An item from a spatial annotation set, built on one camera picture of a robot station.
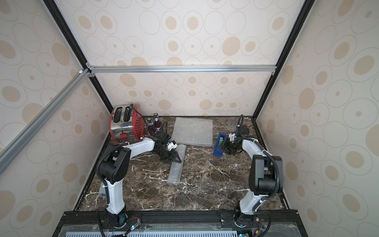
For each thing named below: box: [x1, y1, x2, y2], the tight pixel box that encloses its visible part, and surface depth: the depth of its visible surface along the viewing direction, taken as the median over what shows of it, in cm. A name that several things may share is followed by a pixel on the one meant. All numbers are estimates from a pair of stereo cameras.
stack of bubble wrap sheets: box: [171, 117, 214, 147], surface depth 112 cm
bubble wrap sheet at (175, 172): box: [167, 144, 187, 185], surface depth 89 cm
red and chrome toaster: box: [109, 103, 145, 143], surface depth 97 cm
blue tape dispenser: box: [213, 133, 228, 158], surface depth 99 cm
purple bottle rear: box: [153, 112, 162, 134], surface depth 100 cm
